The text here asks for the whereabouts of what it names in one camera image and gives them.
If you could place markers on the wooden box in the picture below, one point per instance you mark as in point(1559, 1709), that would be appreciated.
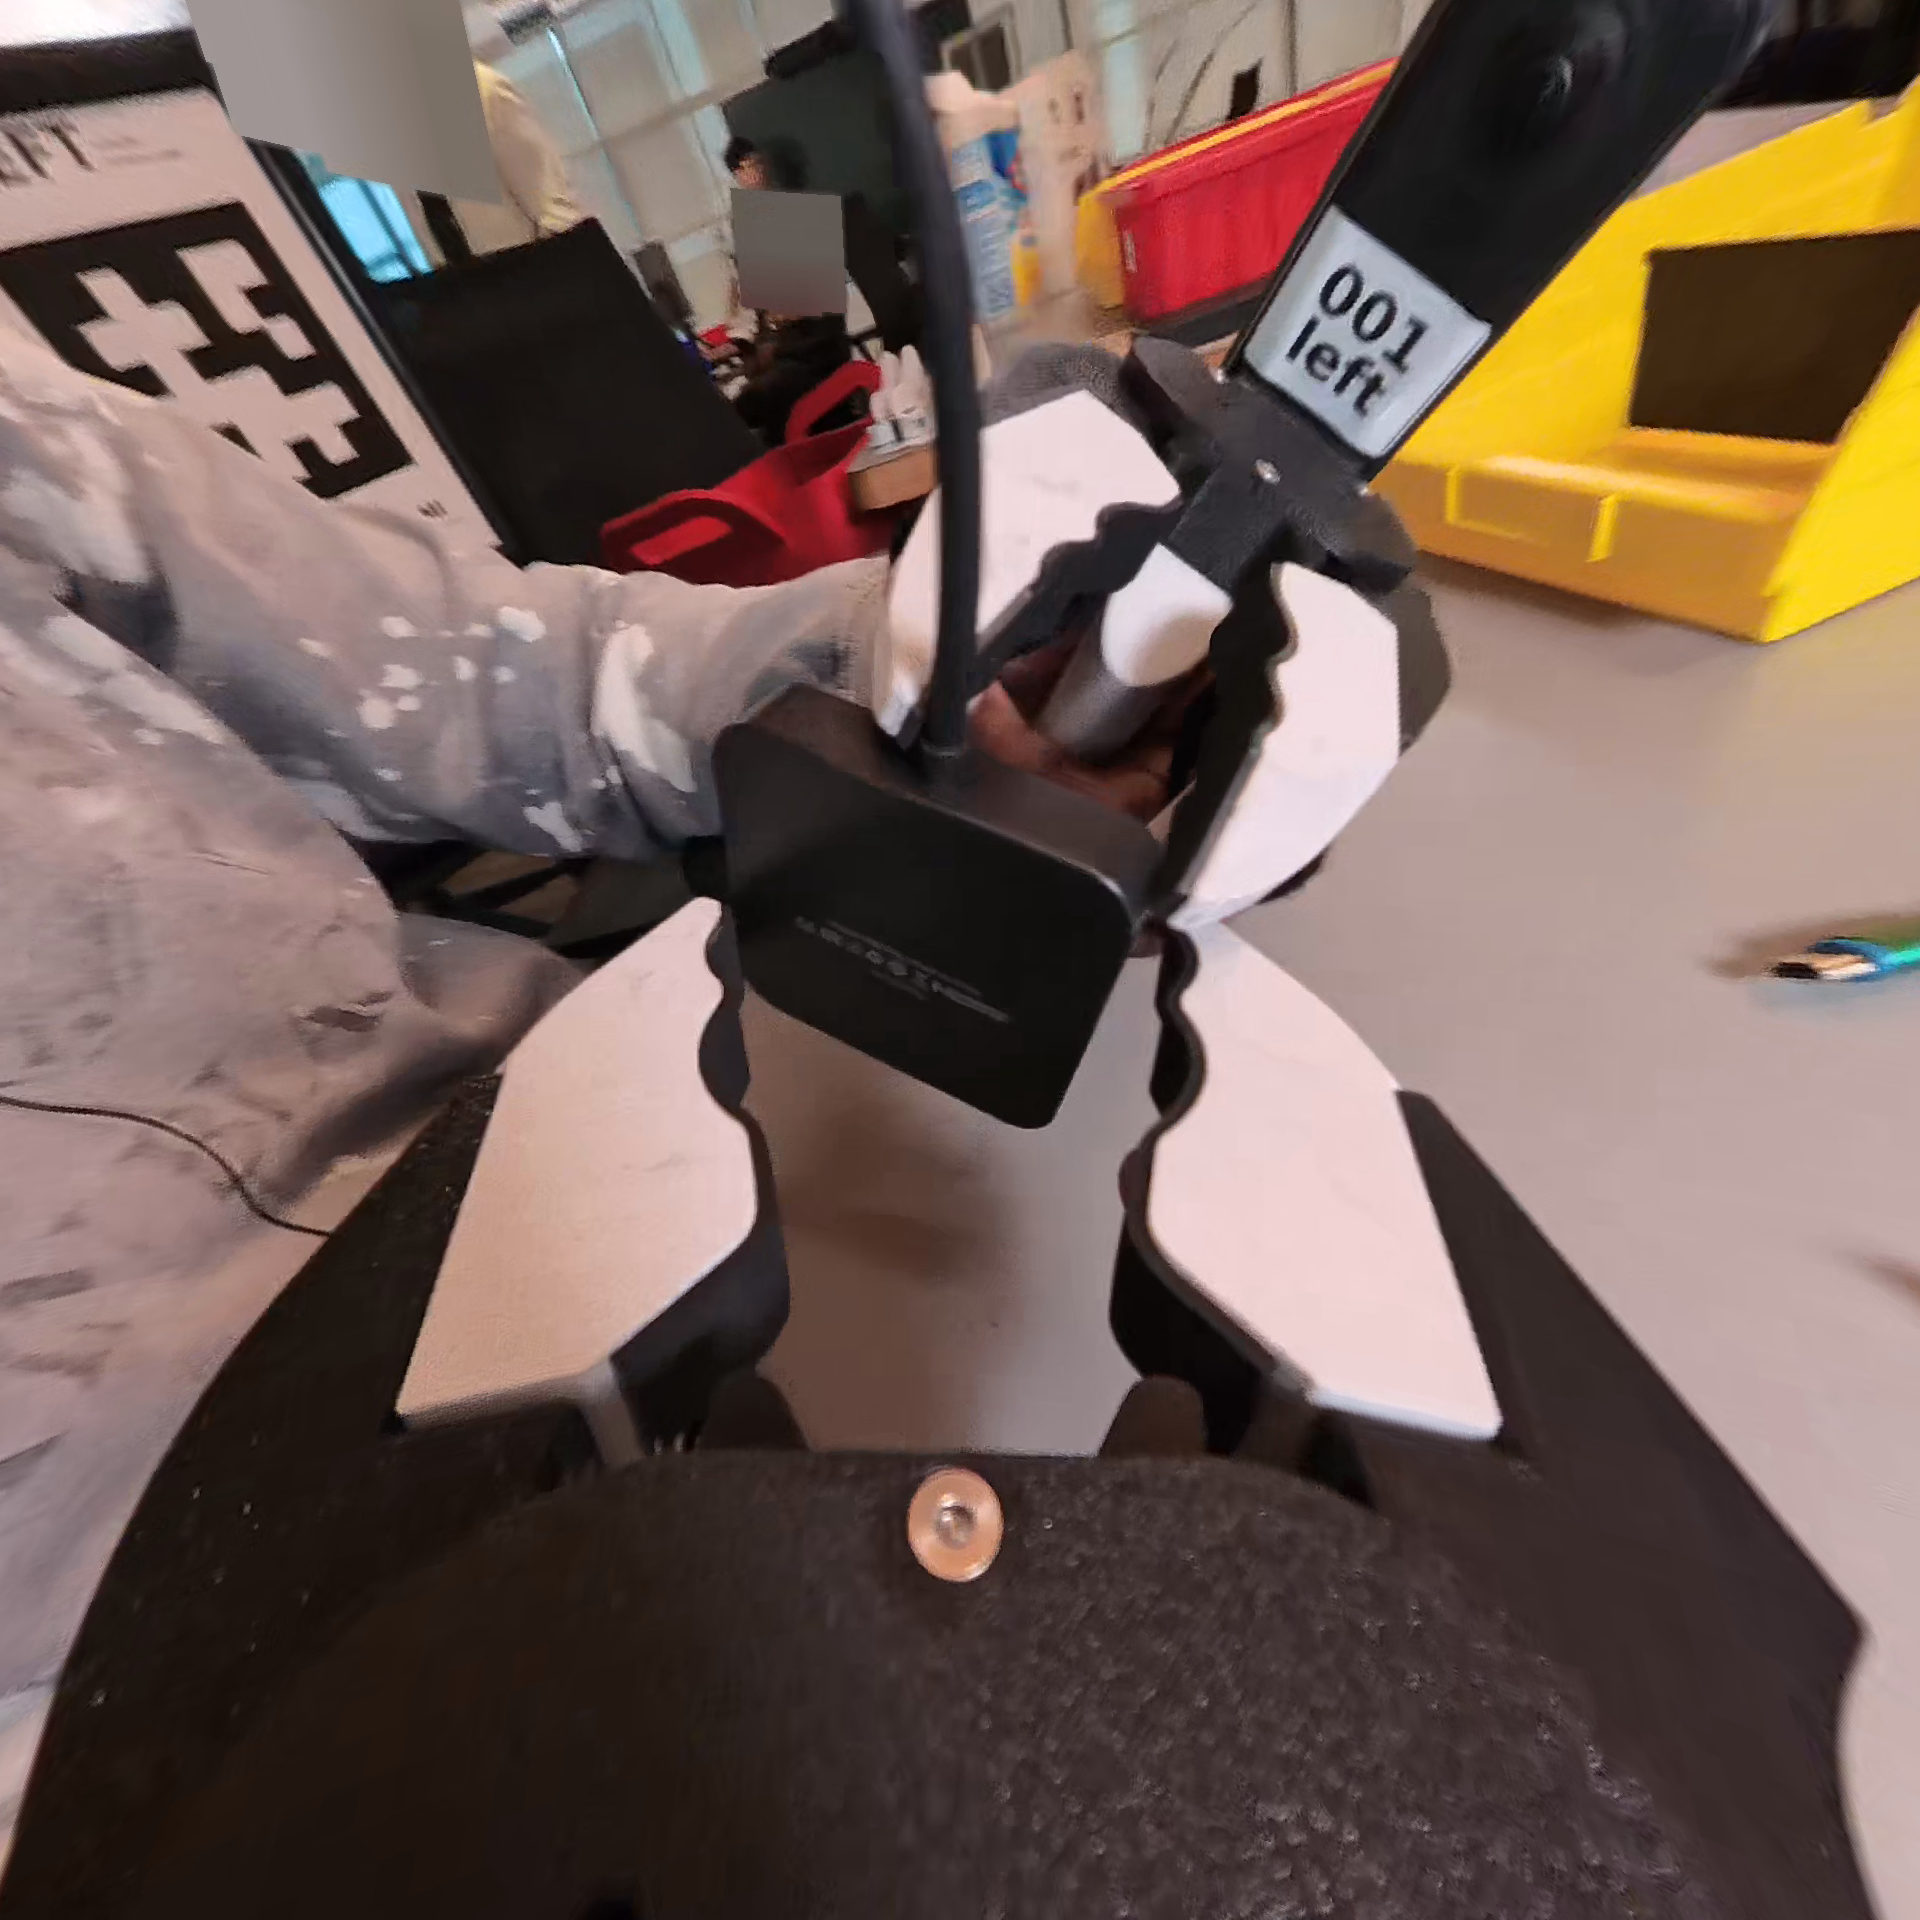
point(893, 477)

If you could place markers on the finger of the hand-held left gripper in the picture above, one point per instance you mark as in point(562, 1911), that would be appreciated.
point(1320, 720)
point(1060, 474)

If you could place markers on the blue and white bottle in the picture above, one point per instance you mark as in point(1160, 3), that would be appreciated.
point(994, 195)

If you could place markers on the person's left hand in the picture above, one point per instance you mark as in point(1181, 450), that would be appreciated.
point(1102, 783)

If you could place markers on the black adapter box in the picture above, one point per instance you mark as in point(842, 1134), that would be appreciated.
point(932, 914)

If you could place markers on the white marker board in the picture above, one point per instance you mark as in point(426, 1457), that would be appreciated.
point(182, 299)

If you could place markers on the red plastic bin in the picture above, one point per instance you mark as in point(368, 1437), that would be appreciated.
point(1231, 217)

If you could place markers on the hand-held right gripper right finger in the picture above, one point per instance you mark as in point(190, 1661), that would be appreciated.
point(1306, 1201)

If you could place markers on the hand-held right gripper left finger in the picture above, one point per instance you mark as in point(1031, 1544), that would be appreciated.
point(586, 1185)

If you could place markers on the person's left forearm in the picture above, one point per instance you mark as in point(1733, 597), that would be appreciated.
point(452, 674)

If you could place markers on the red bag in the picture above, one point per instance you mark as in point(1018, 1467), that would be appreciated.
point(781, 511)

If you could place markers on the person's mottled grey clothing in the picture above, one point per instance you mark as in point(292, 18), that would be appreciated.
point(149, 1049)

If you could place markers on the white printed carton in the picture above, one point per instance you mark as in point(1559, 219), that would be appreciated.
point(1069, 165)

